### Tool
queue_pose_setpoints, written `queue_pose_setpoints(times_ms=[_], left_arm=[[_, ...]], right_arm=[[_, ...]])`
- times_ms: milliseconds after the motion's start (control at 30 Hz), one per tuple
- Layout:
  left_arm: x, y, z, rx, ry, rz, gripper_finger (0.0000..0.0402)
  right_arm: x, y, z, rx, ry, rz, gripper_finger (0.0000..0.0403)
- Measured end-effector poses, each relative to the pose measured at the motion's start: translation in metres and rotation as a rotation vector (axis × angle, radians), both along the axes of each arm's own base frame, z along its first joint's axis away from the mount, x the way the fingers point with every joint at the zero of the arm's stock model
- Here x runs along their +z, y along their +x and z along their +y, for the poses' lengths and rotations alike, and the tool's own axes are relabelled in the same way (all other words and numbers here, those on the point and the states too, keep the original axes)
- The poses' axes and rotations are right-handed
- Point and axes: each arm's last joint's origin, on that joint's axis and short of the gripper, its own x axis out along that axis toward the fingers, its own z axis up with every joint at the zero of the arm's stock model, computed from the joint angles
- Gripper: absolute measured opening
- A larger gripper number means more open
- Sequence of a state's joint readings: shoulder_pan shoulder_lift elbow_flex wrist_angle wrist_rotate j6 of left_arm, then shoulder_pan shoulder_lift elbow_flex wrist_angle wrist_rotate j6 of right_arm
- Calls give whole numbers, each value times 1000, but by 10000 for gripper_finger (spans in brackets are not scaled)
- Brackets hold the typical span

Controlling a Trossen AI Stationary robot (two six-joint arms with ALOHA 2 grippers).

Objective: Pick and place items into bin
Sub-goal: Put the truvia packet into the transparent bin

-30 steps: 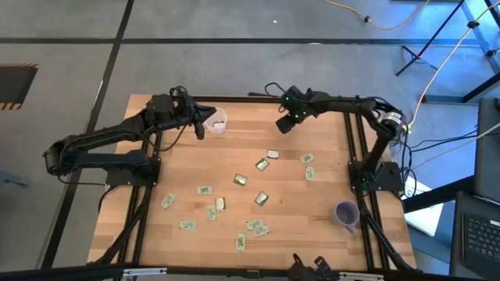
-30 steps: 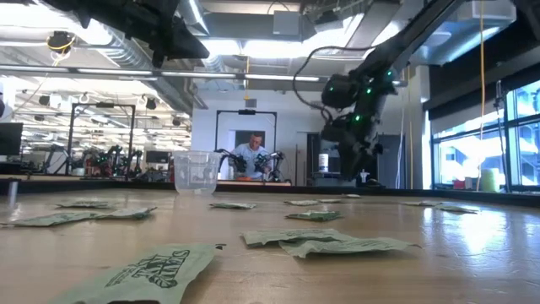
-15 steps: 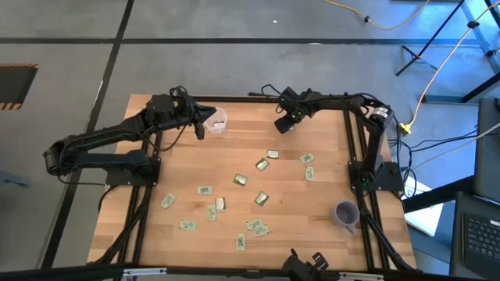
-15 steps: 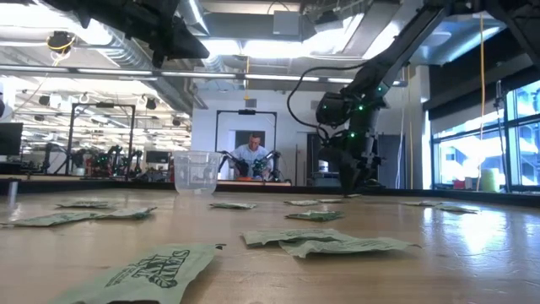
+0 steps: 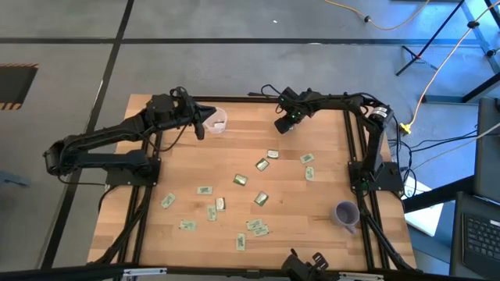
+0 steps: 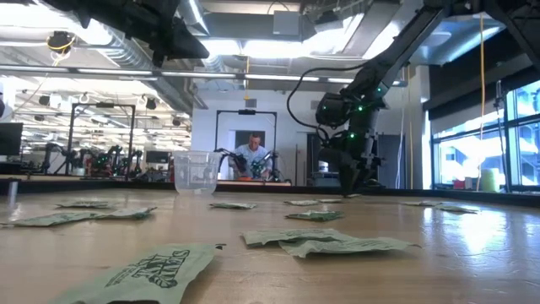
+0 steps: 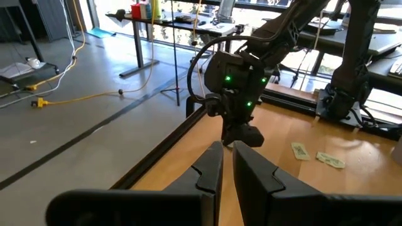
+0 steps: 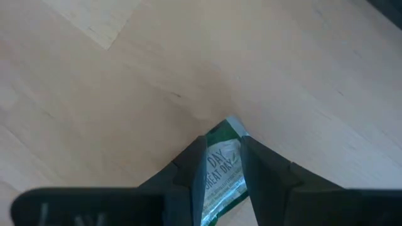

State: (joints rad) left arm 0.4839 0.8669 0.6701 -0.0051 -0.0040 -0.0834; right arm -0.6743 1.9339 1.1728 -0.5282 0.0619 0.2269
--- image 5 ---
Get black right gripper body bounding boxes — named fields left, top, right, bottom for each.
left=278, top=86, right=316, bottom=119

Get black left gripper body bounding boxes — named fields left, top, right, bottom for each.
left=173, top=96, right=206, bottom=141

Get clear plastic cup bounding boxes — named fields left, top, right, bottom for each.
left=202, top=106, right=229, bottom=135

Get purple mug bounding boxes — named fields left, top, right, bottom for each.
left=330, top=200, right=361, bottom=235

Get black mechanical device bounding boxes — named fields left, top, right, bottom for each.
left=280, top=248, right=330, bottom=280

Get black tripod stand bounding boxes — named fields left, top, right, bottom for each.
left=395, top=0, right=466, bottom=77

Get black desk beam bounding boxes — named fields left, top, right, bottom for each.
left=402, top=175, right=476, bottom=214

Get white box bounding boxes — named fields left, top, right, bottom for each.
left=403, top=176, right=445, bottom=238

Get black floor hatch hazard stripes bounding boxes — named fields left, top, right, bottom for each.
left=0, top=62, right=40, bottom=112

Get black-legged desk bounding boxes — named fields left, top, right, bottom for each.
left=423, top=73, right=500, bottom=105

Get blue-grey floor object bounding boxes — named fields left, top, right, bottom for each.
left=0, top=170, right=31, bottom=187

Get grey metal desk leg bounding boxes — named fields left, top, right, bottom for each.
left=460, top=0, right=500, bottom=75

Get black beam with silver brackets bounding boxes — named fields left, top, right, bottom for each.
left=0, top=264, right=500, bottom=281

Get grey flat device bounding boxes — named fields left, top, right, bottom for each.
left=473, top=97, right=500, bottom=204

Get black laptop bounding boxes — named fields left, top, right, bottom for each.
left=448, top=190, right=500, bottom=280

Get black aluminium table frame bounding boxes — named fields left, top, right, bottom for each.
left=93, top=94, right=417, bottom=274

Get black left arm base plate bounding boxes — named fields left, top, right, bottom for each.
left=105, top=155, right=162, bottom=187

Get black power cables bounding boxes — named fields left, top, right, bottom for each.
left=388, top=115, right=480, bottom=196

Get yellow extension cable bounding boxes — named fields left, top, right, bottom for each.
left=398, top=0, right=500, bottom=137
left=323, top=0, right=431, bottom=31

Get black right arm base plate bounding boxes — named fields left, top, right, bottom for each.
left=348, top=160, right=405, bottom=193

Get black cable conduit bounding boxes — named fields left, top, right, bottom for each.
left=359, top=190, right=417, bottom=272
left=87, top=185, right=154, bottom=266

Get white cable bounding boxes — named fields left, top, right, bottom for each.
left=412, top=123, right=500, bottom=171

